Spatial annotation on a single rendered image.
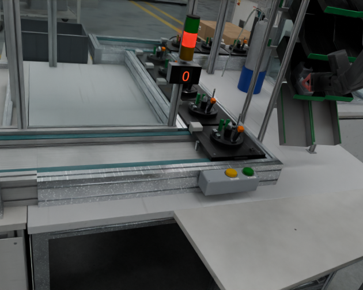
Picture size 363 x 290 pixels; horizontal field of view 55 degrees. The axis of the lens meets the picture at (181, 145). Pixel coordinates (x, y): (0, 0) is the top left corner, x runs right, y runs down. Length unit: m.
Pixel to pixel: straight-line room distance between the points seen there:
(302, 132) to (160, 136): 0.60
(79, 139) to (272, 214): 0.76
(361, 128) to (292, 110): 1.24
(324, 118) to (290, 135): 0.21
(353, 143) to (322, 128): 1.16
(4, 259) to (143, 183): 0.48
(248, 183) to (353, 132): 1.55
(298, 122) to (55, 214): 1.02
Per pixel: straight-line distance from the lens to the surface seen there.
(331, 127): 1.66
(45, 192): 1.14
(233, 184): 1.23
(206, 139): 1.40
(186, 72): 1.33
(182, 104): 1.67
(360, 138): 2.80
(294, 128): 1.53
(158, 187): 1.21
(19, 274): 1.29
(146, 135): 1.40
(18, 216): 1.15
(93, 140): 1.36
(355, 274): 2.63
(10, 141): 1.35
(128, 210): 1.16
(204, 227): 1.15
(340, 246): 1.31
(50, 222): 1.12
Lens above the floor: 1.63
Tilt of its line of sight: 30 degrees down
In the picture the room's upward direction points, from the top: 11 degrees clockwise
